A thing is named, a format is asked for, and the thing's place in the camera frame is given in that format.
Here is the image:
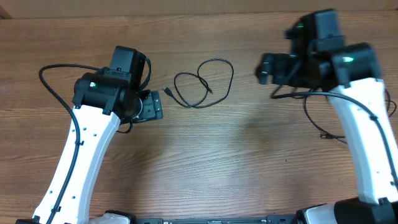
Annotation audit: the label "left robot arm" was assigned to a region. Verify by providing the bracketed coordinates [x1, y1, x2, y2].
[16, 45, 163, 224]

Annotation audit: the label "black cable black plugs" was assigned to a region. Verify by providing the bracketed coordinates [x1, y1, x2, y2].
[303, 88, 398, 146]

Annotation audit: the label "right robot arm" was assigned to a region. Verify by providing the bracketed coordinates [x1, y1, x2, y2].
[256, 9, 397, 223]

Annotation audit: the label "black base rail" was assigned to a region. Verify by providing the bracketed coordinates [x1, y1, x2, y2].
[133, 215, 299, 224]

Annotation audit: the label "black cable silver plug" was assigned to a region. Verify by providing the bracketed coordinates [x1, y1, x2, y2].
[162, 58, 234, 109]

